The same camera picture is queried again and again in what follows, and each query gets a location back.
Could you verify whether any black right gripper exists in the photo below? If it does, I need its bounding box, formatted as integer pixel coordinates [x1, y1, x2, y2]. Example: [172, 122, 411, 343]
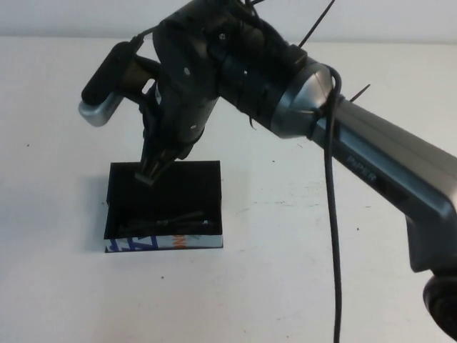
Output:
[134, 82, 217, 187]

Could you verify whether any black glasses case printed side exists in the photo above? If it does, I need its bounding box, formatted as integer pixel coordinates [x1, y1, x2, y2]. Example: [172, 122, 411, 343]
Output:
[104, 160, 225, 254]

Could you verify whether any right wrist camera black silver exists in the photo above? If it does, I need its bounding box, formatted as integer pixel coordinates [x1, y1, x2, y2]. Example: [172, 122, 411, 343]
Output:
[78, 41, 144, 128]

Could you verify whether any right camera mount bracket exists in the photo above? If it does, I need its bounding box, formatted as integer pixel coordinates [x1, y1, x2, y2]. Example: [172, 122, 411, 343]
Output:
[123, 55, 161, 106]

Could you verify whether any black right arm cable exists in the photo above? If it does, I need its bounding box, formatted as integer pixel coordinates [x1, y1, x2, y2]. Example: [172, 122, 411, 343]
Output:
[129, 27, 344, 343]

